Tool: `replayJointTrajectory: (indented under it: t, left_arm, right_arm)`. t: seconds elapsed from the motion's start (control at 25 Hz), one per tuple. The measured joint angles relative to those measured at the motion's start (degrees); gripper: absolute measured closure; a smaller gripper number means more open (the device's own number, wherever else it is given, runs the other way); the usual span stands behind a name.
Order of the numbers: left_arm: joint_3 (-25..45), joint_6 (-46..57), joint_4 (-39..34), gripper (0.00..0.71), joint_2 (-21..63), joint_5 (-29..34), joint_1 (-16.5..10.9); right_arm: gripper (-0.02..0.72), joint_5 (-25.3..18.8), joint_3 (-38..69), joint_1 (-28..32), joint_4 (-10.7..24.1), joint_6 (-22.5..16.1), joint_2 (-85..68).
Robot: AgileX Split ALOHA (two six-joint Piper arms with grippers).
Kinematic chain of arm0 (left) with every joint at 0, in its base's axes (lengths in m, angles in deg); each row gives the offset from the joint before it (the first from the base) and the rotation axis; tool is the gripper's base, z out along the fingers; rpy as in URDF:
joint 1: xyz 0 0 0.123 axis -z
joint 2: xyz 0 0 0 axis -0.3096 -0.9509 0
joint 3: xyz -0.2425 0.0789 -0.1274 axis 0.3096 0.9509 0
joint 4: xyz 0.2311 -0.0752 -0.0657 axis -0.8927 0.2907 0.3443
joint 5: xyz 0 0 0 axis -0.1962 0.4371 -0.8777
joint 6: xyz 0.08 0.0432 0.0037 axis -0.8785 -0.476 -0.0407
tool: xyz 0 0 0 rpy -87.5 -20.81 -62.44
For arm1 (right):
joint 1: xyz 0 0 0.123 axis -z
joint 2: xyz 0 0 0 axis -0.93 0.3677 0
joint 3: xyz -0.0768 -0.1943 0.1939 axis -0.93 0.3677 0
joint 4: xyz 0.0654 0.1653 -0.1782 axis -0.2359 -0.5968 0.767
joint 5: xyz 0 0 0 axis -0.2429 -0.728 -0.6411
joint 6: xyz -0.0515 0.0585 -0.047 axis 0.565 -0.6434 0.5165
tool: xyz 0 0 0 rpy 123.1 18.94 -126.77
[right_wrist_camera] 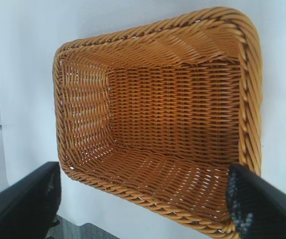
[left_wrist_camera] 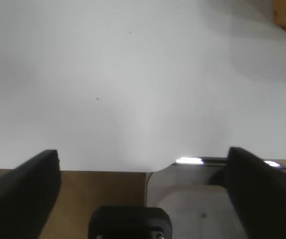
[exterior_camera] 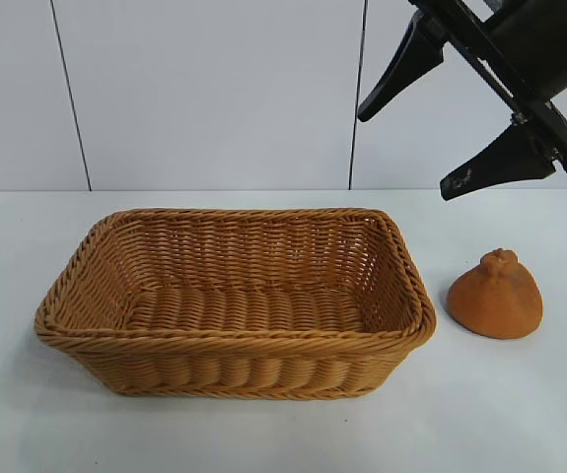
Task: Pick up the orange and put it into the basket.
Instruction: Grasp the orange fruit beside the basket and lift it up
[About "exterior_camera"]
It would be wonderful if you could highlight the orange cone-shaped bun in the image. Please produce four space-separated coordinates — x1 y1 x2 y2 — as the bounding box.
446 248 544 340

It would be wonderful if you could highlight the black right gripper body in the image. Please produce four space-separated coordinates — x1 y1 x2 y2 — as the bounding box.
413 0 567 173

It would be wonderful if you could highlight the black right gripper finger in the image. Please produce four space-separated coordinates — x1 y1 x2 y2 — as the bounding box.
356 10 446 123
439 122 560 202

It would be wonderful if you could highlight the woven wicker basket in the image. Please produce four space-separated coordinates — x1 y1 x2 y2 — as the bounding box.
34 206 439 398

